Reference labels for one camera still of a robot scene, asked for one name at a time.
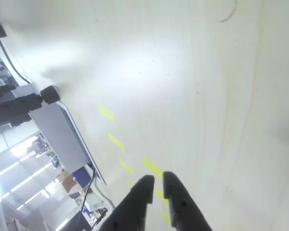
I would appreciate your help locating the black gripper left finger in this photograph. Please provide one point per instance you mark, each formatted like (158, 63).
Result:
(132, 209)

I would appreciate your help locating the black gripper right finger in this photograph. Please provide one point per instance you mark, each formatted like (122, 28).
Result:
(183, 211)

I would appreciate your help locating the blue box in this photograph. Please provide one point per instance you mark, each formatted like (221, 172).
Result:
(82, 175)

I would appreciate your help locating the brown cardboard box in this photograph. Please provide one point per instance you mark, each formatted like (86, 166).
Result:
(66, 181)

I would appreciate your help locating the black webcam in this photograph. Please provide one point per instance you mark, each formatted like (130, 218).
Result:
(49, 94)

